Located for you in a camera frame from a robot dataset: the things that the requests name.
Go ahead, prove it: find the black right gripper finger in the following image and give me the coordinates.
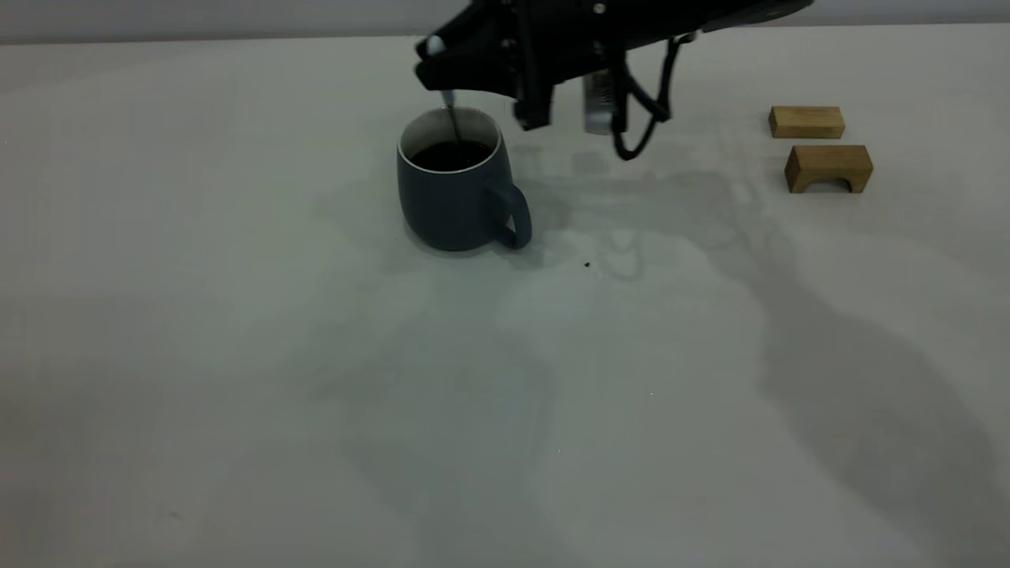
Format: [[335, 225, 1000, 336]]
[[430, 0, 518, 56], [415, 46, 521, 100]]

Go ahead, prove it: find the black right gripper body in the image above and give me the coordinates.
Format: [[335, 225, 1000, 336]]
[[513, 0, 735, 98]]

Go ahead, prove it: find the metal spoon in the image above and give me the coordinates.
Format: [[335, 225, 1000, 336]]
[[425, 35, 464, 151]]

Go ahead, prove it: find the dark grey ceramic mug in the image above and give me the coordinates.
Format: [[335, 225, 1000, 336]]
[[396, 107, 533, 253]]

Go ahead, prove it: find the flat rectangular wooden block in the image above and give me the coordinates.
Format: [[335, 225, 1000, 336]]
[[769, 106, 846, 140]]

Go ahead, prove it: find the arched wooden block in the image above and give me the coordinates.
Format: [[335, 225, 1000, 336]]
[[784, 144, 874, 195]]

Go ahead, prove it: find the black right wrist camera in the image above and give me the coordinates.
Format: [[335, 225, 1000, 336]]
[[513, 79, 555, 132]]

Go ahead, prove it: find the grey cable tag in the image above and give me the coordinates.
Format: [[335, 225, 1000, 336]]
[[582, 71, 615, 136]]

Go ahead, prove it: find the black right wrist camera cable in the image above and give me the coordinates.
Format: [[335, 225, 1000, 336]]
[[612, 35, 697, 161]]

